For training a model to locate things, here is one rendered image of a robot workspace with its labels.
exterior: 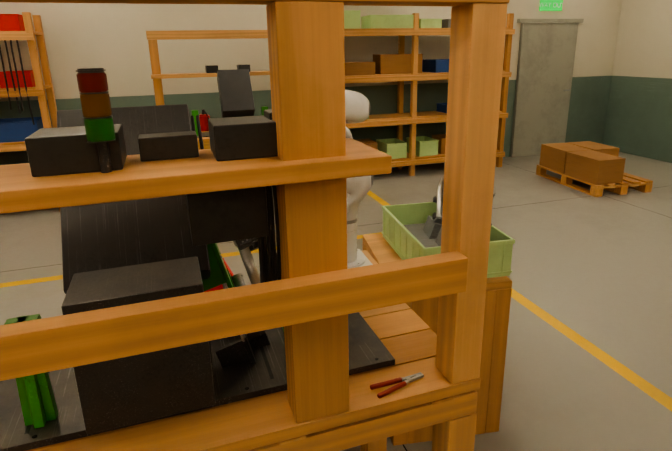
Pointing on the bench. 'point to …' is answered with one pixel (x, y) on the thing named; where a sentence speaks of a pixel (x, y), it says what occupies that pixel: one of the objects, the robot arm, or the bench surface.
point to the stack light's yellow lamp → (96, 106)
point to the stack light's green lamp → (99, 130)
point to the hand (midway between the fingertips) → (245, 245)
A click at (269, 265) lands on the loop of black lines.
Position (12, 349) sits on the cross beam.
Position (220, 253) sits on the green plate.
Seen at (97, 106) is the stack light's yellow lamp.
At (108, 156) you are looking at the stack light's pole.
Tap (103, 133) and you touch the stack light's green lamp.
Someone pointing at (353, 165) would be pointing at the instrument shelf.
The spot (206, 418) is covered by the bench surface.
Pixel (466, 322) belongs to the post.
